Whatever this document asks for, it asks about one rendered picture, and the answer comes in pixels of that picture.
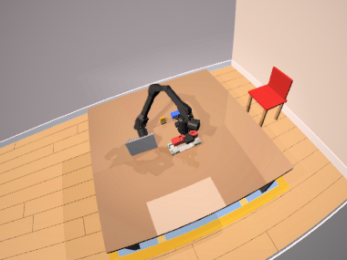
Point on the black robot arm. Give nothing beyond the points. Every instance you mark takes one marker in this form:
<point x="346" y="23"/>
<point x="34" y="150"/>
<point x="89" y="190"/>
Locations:
<point x="183" y="108"/>

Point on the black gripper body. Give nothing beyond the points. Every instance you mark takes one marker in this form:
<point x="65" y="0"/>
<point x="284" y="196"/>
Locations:
<point x="184" y="131"/>

